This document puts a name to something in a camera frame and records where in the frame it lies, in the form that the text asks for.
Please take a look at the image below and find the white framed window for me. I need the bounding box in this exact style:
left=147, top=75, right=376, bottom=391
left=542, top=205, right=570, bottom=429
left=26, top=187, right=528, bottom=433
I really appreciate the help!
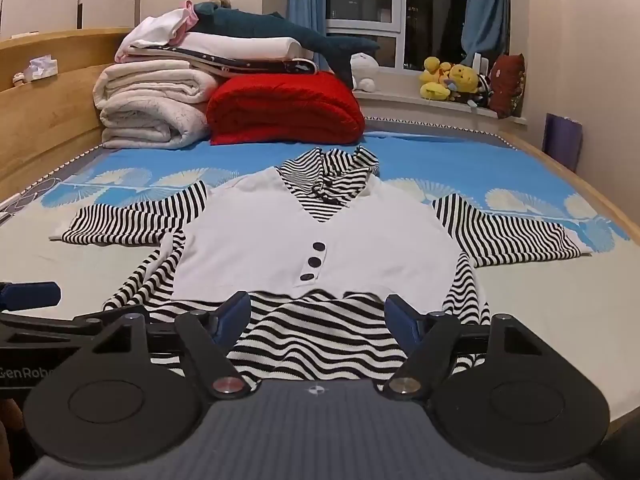
left=325, top=0, right=471, bottom=71

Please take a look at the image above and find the white fleecy folded blanket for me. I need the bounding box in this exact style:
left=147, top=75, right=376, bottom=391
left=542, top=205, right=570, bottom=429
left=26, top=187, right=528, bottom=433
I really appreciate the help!
left=92, top=59, right=218, bottom=150

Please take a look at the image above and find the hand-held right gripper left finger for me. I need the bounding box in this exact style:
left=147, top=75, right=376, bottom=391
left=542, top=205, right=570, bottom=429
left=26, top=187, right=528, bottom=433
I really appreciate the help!
left=89, top=290, right=262, bottom=402

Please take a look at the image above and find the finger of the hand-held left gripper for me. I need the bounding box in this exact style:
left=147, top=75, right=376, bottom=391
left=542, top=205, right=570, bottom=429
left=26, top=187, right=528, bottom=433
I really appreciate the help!
left=0, top=281, right=62, bottom=312

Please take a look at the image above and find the white plush toy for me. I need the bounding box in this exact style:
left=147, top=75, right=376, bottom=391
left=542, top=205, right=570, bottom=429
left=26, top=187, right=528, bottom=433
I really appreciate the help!
left=350, top=54, right=380, bottom=92

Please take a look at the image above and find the striped and white shirt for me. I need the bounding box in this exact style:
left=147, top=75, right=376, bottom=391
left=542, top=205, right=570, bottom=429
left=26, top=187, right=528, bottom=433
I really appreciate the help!
left=48, top=146, right=596, bottom=392

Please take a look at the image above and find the yellow duck plush toy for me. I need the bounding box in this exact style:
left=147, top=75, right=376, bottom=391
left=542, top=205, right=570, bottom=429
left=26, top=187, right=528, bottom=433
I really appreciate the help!
left=419, top=56, right=453, bottom=101

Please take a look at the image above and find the tissue pack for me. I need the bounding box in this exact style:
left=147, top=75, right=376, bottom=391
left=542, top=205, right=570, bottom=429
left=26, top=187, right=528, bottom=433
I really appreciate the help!
left=27, top=54, right=58, bottom=81

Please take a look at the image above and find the dark teal shark plush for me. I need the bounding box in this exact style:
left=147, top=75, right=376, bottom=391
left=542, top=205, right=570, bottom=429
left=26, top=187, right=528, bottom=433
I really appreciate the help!
left=192, top=1, right=381, bottom=88

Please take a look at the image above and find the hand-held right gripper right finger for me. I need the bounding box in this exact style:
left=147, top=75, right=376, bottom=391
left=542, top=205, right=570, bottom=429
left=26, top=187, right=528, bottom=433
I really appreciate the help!
left=382, top=295, right=547, bottom=403

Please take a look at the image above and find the red folded blanket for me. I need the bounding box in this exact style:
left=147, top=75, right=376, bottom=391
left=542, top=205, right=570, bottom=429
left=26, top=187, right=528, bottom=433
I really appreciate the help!
left=206, top=71, right=366, bottom=146

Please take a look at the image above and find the yellow bear plush toy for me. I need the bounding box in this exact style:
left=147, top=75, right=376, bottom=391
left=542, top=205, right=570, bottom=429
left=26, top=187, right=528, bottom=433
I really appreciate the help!
left=445, top=64, right=488, bottom=108

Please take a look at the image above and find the brown plush toy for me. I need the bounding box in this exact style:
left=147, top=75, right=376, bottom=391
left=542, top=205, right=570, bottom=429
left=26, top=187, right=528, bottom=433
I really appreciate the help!
left=489, top=53, right=527, bottom=120

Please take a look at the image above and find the pink and white cloth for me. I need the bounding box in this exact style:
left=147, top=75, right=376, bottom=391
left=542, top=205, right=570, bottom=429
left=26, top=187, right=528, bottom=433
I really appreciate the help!
left=129, top=0, right=198, bottom=46

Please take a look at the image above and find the blue and cream bed sheet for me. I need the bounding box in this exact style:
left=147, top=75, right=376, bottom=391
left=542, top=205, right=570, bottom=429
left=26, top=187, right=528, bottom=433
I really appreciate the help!
left=0, top=130, right=640, bottom=421

